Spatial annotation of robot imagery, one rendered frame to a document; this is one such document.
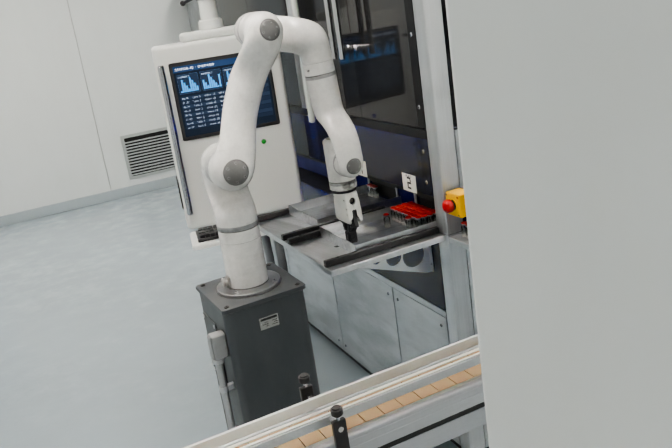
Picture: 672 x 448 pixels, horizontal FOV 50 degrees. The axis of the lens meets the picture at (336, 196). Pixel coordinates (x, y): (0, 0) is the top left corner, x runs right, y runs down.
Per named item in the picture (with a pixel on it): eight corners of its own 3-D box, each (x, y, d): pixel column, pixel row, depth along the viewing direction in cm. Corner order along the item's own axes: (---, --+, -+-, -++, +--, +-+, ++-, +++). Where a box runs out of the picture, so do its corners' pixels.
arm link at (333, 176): (361, 178, 217) (349, 173, 225) (355, 135, 213) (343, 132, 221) (335, 185, 214) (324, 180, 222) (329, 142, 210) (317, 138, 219)
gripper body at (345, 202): (362, 185, 217) (367, 221, 220) (346, 180, 226) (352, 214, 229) (340, 192, 214) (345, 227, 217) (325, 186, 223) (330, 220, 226)
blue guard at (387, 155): (237, 132, 399) (231, 100, 394) (434, 196, 228) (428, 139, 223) (236, 132, 399) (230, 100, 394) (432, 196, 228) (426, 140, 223)
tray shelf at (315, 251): (362, 195, 292) (362, 190, 292) (466, 234, 230) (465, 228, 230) (251, 225, 273) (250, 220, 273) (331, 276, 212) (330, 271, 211)
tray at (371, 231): (407, 211, 256) (406, 202, 255) (449, 227, 233) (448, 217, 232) (321, 236, 243) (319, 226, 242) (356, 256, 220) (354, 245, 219)
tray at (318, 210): (368, 192, 287) (366, 184, 286) (402, 205, 264) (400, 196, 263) (289, 214, 274) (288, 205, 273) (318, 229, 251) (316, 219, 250)
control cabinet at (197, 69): (296, 196, 328) (267, 19, 307) (305, 206, 309) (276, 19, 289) (184, 219, 317) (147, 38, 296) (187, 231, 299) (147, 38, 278)
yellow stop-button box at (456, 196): (466, 208, 224) (464, 185, 222) (480, 212, 218) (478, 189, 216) (446, 214, 221) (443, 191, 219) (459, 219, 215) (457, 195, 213)
